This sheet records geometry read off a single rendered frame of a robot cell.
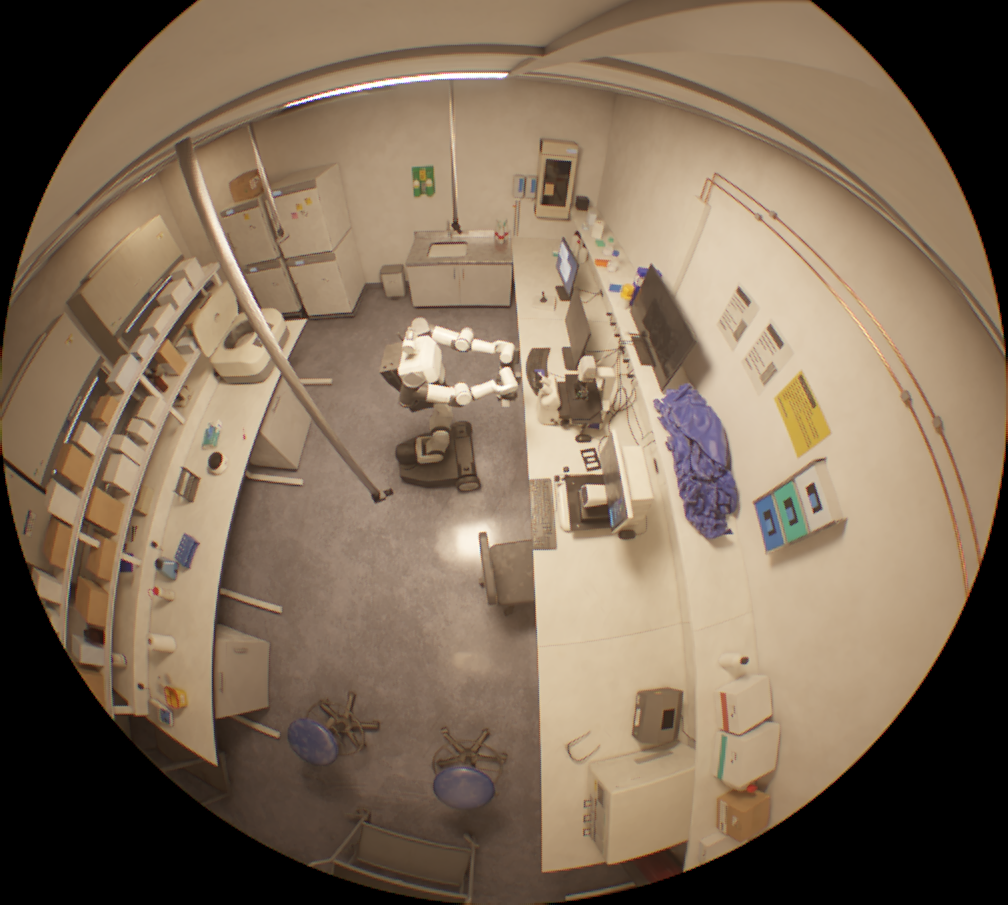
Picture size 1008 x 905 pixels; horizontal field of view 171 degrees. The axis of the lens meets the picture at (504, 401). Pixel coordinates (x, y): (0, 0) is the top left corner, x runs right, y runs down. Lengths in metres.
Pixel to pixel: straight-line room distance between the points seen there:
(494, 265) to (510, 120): 1.67
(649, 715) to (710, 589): 0.78
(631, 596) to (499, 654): 1.12
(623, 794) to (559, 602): 1.14
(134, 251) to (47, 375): 1.76
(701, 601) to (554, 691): 0.89
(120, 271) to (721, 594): 5.73
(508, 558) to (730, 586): 1.33
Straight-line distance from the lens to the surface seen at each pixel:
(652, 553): 2.18
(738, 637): 1.84
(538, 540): 1.97
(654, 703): 2.04
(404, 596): 2.76
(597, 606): 2.02
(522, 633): 2.69
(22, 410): 4.21
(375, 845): 3.43
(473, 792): 2.33
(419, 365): 1.76
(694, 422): 1.81
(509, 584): 2.21
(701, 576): 1.71
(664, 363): 1.99
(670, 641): 2.21
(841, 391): 1.44
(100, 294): 4.60
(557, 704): 2.04
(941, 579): 1.35
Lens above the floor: 2.68
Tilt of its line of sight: 54 degrees down
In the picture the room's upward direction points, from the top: 4 degrees clockwise
